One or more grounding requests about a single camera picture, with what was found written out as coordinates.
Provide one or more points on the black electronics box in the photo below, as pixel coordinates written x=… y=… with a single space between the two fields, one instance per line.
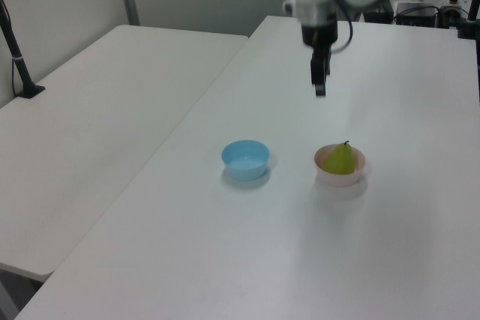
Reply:
x=416 y=14

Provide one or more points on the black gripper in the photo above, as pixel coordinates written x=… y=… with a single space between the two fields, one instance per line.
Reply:
x=318 y=37

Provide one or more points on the black camera pole with base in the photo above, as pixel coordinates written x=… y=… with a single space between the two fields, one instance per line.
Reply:
x=17 y=57

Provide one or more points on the pink plastic bowl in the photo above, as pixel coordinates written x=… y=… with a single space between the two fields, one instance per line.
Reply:
x=337 y=179

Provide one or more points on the green pear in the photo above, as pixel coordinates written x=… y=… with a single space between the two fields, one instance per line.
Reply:
x=339 y=162

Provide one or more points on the black clamp stand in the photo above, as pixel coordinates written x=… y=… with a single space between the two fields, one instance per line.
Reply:
x=468 y=16

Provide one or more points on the white side table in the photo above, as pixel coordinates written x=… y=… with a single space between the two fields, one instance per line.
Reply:
x=97 y=129

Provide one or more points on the blue plastic bowl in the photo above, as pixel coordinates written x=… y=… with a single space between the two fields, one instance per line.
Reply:
x=245 y=160

